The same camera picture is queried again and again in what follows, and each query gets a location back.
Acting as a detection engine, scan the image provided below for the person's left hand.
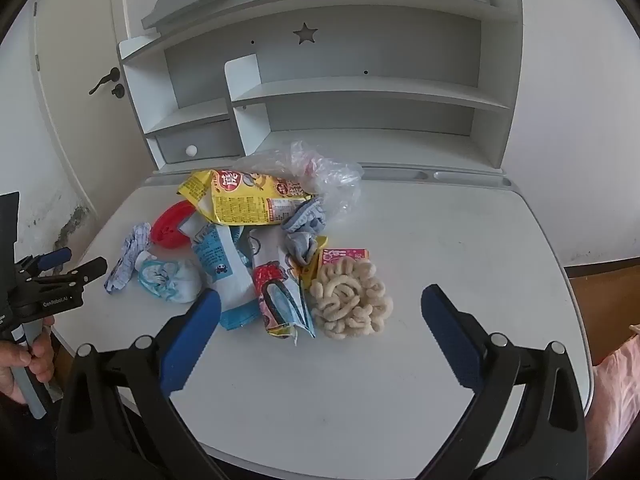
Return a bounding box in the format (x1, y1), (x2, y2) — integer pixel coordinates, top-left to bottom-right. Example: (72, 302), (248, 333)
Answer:
(0, 315), (55, 404)

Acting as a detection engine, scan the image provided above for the grey sock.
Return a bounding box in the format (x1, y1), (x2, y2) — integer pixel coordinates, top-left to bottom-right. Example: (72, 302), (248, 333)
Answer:
(281, 197), (327, 267)

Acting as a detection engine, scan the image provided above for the pink cloth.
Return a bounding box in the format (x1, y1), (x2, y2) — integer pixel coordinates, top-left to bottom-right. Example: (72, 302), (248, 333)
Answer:
(591, 324), (640, 478)

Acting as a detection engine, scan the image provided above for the white desk shelf unit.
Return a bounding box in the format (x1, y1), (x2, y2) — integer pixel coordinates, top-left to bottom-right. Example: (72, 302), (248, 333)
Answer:
(117, 0), (523, 177)

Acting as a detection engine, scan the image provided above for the grey drawer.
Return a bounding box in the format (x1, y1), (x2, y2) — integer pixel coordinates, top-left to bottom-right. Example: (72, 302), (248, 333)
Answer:
(155, 121), (246, 165)

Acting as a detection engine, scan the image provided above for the grey board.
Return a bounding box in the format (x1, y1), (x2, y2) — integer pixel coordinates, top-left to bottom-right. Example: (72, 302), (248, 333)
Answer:
(141, 0), (241, 30)

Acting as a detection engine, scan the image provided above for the red round plastic lid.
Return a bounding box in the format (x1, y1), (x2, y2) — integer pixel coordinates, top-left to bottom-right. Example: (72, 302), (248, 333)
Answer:
(152, 200), (194, 250)

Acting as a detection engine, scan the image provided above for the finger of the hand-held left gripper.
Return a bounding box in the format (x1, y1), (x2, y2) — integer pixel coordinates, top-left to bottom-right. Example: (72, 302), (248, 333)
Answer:
(20, 247), (72, 277)
(37, 257), (108, 293)

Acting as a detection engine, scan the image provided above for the black door handle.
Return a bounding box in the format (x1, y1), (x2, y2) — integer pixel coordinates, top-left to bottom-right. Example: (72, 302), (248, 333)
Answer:
(89, 67), (126, 99)

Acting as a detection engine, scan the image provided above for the white door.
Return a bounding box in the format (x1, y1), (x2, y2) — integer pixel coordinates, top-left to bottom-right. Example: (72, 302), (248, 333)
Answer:
(32, 0), (153, 201)

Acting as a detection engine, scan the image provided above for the clear plastic bag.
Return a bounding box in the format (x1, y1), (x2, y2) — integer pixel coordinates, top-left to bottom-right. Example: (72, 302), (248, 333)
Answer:
(234, 141), (364, 222)

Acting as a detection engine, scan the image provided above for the light blue white sock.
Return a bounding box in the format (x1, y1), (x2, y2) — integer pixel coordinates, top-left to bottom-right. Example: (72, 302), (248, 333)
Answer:
(137, 255), (204, 304)

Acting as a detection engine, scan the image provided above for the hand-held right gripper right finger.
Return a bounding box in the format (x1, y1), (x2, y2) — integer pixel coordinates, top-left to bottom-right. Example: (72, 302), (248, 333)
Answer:
(420, 284), (588, 480)

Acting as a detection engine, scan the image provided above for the beige fluffy scrunchie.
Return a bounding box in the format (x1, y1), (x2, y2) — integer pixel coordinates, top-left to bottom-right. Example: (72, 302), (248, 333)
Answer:
(309, 259), (394, 342)

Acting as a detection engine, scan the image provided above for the blue patterned sock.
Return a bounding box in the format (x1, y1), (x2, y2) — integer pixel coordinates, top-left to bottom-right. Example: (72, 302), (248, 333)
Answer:
(104, 222), (152, 294)

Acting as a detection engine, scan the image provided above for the small pink box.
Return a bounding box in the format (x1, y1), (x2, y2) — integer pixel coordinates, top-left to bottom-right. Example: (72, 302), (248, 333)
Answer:
(320, 247), (372, 267)

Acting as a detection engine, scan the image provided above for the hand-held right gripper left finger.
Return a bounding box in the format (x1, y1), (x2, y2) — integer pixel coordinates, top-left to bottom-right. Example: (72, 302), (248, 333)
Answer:
(56, 287), (222, 480)

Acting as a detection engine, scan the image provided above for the yellow snack bag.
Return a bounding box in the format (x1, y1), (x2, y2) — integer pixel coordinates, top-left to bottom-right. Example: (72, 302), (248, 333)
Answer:
(178, 169), (314, 225)

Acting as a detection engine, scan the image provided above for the yellow plastic clip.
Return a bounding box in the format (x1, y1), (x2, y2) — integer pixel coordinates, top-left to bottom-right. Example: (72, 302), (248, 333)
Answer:
(294, 236), (329, 292)

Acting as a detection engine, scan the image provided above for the red striped snack wrapper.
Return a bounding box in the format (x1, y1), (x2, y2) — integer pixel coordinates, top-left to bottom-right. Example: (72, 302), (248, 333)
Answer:
(251, 259), (317, 347)

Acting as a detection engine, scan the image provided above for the white blue snack packet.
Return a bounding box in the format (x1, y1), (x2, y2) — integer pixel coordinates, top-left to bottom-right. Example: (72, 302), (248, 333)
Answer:
(179, 214), (262, 330)

